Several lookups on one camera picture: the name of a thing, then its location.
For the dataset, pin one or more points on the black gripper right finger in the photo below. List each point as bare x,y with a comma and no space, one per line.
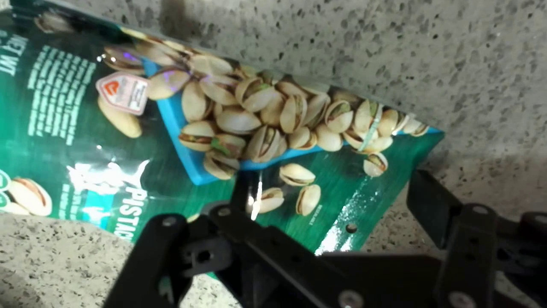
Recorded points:
478,245

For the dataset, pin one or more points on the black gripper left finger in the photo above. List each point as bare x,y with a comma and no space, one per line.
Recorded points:
261,267

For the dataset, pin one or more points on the green pistachio packet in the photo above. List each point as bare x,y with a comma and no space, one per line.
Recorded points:
66,156

